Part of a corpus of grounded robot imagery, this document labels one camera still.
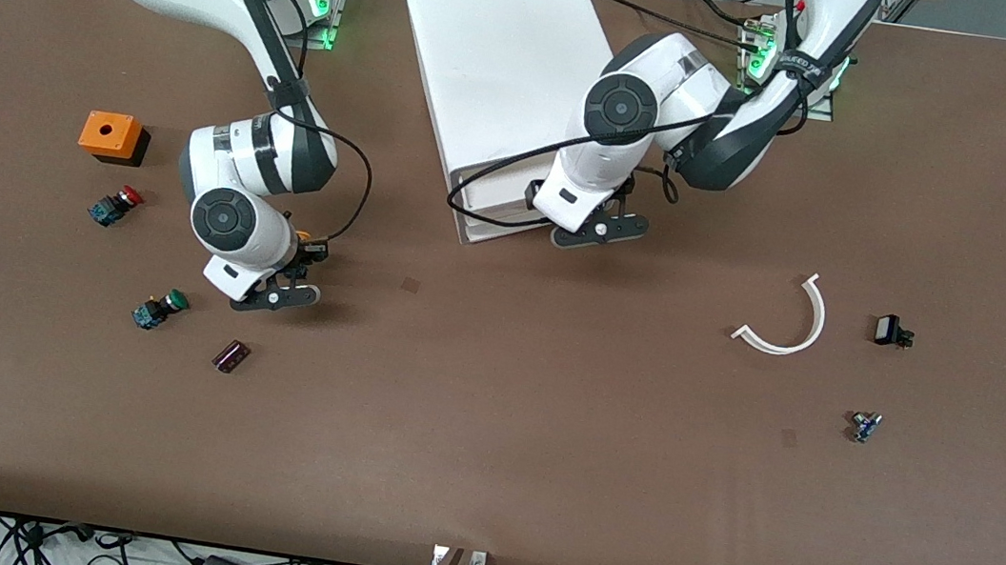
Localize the white plastic drawer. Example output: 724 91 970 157
462 211 559 253
454 154 545 204
458 190 553 230

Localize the white drawer cabinet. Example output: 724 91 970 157
372 0 654 264

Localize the maroon cylindrical capacitor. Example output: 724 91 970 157
211 337 252 377

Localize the white curved plastic clip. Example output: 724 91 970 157
730 265 832 361

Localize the orange box with hole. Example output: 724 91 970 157
76 109 152 170

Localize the small chrome metal fitting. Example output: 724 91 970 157
847 409 884 447

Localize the green push button switch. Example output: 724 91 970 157
131 285 191 335

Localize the black table cable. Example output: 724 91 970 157
679 0 764 29
582 0 760 51

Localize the red push button switch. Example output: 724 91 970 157
86 182 146 232

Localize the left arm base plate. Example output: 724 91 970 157
734 10 848 124

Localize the black rectangular switch white face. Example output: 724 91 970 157
873 313 918 351

